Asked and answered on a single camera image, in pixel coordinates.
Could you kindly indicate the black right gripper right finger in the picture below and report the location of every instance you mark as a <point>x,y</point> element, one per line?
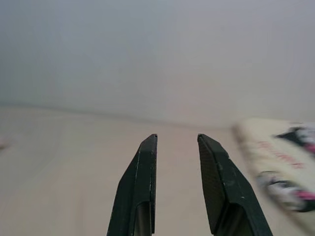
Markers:
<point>221,186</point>

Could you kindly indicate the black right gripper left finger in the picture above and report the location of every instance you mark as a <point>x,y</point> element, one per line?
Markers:
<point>137,186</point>

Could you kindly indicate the cream cartoon print quilt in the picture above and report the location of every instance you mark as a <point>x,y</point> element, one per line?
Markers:
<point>278,157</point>

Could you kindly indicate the bed with cream sheet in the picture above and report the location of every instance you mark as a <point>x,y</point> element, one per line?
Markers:
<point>61,172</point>

